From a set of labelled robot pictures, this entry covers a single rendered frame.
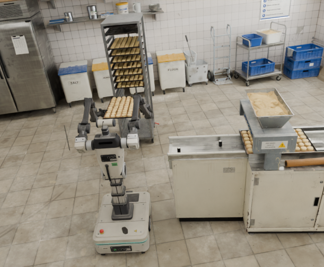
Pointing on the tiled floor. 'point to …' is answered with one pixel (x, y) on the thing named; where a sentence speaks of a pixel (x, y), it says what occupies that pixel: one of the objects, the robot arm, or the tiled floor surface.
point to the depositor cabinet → (293, 196)
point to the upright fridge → (17, 60)
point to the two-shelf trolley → (267, 58)
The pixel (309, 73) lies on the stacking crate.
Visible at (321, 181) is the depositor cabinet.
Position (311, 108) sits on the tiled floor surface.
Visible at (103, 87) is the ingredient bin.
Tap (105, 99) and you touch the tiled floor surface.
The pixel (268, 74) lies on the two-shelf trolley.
